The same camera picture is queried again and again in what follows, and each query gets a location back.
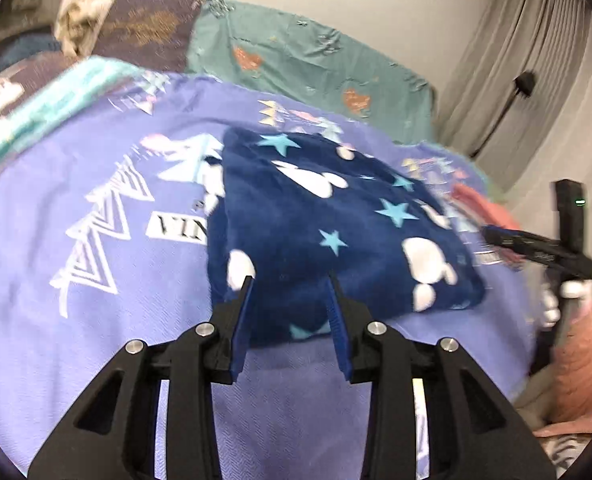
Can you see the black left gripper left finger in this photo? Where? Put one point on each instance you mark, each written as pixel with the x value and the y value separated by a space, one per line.
pixel 109 432

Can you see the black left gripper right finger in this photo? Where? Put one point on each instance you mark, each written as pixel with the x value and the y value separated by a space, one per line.
pixel 473 432

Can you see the navy fleece star garment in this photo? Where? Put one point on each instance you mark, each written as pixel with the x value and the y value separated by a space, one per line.
pixel 294 211

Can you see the pink padded sleeve forearm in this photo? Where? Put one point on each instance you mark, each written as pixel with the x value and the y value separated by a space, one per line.
pixel 572 365

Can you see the white gloved right hand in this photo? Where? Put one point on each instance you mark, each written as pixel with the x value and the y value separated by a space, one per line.
pixel 573 297

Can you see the beige curtain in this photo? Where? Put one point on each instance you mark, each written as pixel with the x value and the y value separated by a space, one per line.
pixel 520 101

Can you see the purple printed blanket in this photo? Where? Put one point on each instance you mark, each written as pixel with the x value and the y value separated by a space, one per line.
pixel 79 276

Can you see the turquoise quilt edge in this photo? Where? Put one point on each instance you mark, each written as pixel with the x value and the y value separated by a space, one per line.
pixel 59 100

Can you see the green heart-print sheet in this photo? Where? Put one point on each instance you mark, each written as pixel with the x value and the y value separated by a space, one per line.
pixel 288 54

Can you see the dark purple deer-print bedding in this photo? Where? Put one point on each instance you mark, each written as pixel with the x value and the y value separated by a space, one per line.
pixel 24 79

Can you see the dark purple tree-print pillow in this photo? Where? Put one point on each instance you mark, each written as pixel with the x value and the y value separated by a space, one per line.
pixel 153 34

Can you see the beige knitted cloth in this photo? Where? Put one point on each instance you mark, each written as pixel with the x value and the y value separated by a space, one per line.
pixel 79 24

